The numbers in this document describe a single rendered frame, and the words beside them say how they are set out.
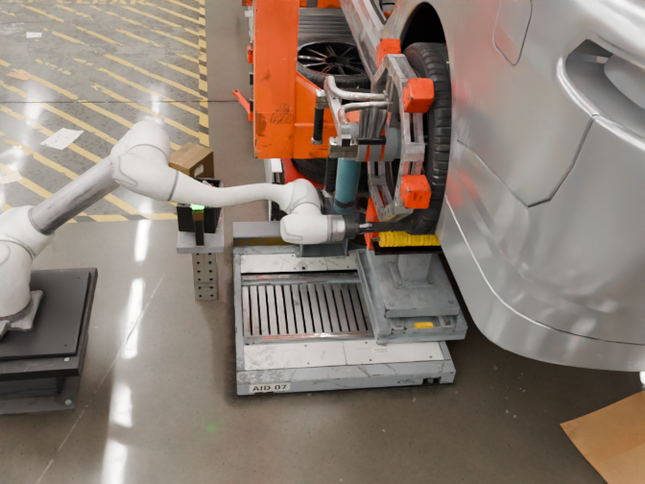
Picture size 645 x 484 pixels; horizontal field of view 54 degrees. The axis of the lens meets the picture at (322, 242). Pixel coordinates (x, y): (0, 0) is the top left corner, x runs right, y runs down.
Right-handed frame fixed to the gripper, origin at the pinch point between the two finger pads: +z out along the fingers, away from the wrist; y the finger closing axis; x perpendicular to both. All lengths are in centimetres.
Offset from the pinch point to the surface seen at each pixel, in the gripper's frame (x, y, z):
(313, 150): 40, -51, -23
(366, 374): -52, -27, -9
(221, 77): 140, -231, -62
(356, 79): 96, -115, 11
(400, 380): -55, -29, 5
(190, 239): 0, -27, -73
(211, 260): -5, -54, -66
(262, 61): 68, -23, -45
